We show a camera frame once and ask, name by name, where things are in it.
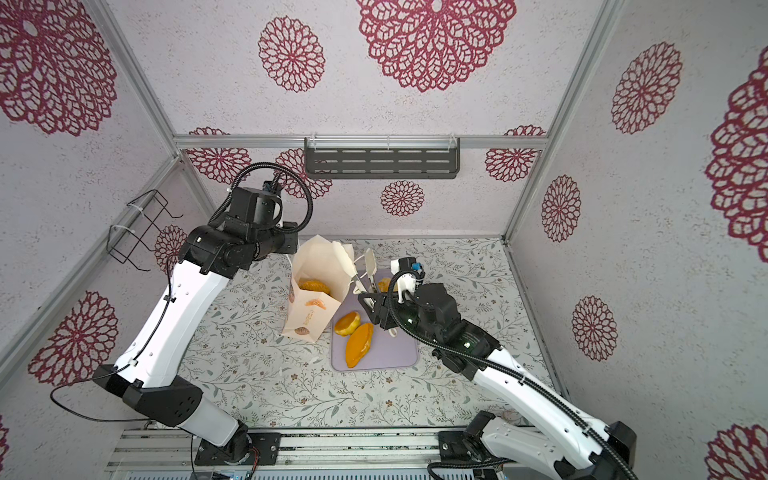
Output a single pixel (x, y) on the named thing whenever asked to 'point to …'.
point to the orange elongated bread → (358, 344)
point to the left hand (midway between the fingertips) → (288, 237)
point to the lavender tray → (390, 348)
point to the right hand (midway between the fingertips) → (366, 291)
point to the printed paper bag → (310, 314)
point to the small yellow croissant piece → (347, 323)
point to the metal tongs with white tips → (370, 260)
